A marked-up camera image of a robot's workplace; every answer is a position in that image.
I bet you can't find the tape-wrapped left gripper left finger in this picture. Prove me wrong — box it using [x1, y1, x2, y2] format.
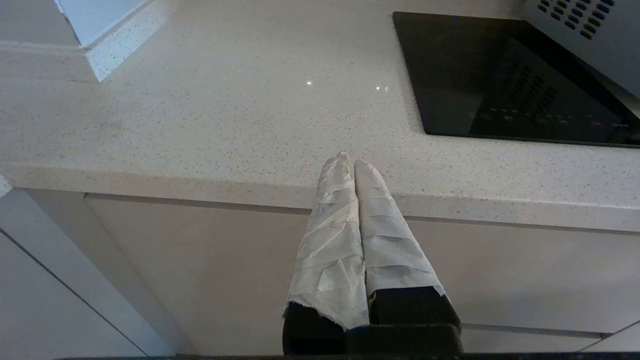
[282, 151, 370, 355]

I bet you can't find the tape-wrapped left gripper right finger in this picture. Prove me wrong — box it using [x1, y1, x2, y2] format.
[355, 160, 462, 328]

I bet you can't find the silver microwave oven body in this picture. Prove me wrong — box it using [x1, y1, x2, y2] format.
[520, 0, 640, 118]

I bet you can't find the beige cabinet front panel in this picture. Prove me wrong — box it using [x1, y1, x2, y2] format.
[460, 322, 640, 354]
[84, 194, 640, 356]
[0, 227, 146, 360]

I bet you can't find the black induction cooktop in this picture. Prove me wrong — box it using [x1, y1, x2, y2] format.
[393, 11, 640, 149]

